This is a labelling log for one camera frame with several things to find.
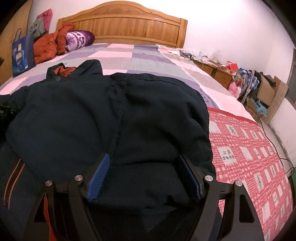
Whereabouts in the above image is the dark navy large jacket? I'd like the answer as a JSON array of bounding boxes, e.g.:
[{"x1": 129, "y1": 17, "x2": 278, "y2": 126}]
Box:
[{"x1": 1, "y1": 60, "x2": 216, "y2": 240}]

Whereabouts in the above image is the red white checkered cloth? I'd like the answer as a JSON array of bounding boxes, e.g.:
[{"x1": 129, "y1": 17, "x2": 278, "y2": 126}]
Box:
[{"x1": 208, "y1": 108, "x2": 293, "y2": 240}]

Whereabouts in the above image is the orange red padded jacket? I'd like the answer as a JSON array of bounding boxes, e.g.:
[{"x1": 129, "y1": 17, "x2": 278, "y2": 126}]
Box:
[{"x1": 33, "y1": 22, "x2": 74, "y2": 65}]

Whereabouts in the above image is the wooden wardrobe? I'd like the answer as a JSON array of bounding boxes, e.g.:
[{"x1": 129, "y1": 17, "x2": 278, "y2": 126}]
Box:
[{"x1": 0, "y1": 0, "x2": 33, "y2": 85}]

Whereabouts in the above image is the pink grey hanging bag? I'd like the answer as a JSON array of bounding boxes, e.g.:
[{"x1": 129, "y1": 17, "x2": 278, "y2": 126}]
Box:
[{"x1": 29, "y1": 8, "x2": 53, "y2": 40}]

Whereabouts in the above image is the purple patterned pillow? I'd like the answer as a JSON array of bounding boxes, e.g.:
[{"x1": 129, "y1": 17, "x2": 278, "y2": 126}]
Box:
[{"x1": 65, "y1": 31, "x2": 95, "y2": 52}]

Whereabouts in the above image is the blue plastic toy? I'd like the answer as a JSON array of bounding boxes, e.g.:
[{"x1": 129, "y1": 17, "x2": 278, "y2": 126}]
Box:
[{"x1": 250, "y1": 98, "x2": 267, "y2": 117}]

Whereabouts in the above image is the purple pink patchwork bedsheet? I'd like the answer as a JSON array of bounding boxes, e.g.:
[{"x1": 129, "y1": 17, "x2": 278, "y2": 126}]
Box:
[{"x1": 1, "y1": 44, "x2": 253, "y2": 120}]

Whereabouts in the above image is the wooden bedside table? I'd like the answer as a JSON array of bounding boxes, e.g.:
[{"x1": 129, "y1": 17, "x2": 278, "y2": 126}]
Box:
[{"x1": 190, "y1": 57, "x2": 233, "y2": 89}]

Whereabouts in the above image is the wooden bed headboard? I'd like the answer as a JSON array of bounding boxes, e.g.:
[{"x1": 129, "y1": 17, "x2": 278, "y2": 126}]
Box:
[{"x1": 56, "y1": 1, "x2": 188, "y2": 48}]

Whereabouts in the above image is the black power cable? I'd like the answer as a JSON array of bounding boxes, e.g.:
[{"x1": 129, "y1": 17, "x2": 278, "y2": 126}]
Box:
[{"x1": 246, "y1": 104, "x2": 296, "y2": 178}]

